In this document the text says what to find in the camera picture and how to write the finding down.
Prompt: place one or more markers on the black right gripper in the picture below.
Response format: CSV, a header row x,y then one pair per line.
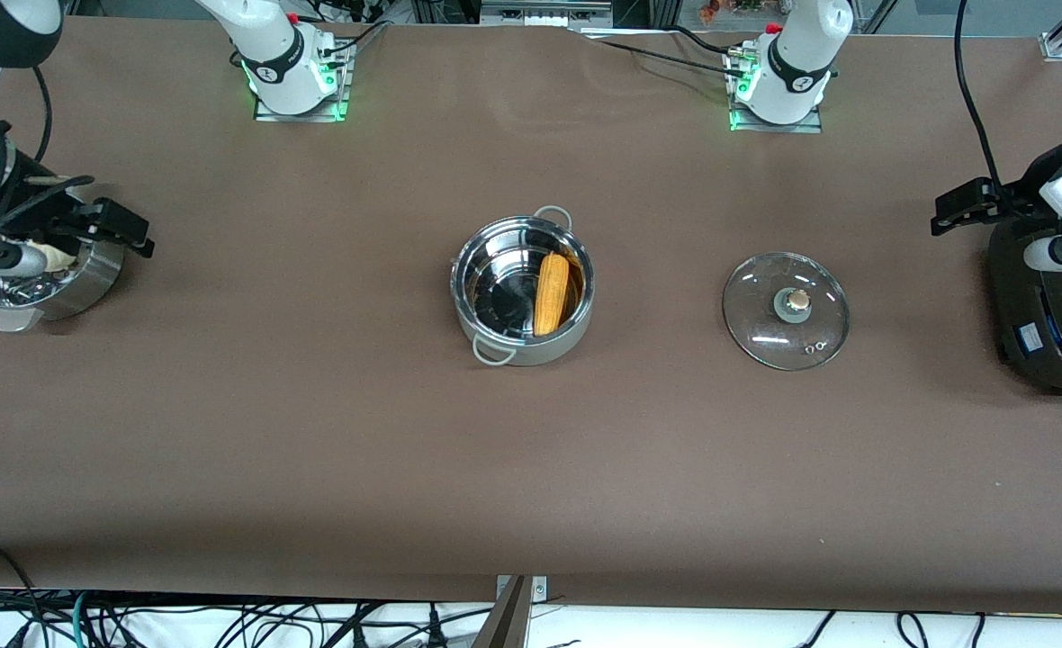
x,y
29,208

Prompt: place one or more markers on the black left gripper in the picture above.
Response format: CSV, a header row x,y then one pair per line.
x,y
1017,196

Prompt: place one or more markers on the glass pot lid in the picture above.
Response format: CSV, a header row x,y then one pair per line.
x,y
765,315

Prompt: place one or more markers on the yellow corn cob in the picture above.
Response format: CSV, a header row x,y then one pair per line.
x,y
552,297

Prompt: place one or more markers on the steel steamer pot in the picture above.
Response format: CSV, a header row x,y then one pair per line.
x,y
90,283

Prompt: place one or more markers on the stainless steel pot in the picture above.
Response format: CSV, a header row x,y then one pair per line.
x,y
495,288

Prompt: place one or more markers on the white steamed bun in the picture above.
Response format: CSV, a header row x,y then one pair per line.
x,y
61,259

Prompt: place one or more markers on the black rice cooker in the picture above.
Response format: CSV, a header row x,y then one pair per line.
x,y
1053,342

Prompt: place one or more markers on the grey metal equipment box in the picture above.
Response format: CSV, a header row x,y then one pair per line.
x,y
544,11

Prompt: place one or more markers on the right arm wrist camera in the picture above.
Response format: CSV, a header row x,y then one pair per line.
x,y
0,259

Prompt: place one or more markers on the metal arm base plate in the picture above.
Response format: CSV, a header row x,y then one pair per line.
x,y
265,112
810,128

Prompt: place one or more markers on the brown camera pole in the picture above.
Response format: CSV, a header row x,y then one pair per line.
x,y
508,621

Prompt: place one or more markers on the small metal pole bracket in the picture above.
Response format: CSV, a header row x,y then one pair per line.
x,y
540,589

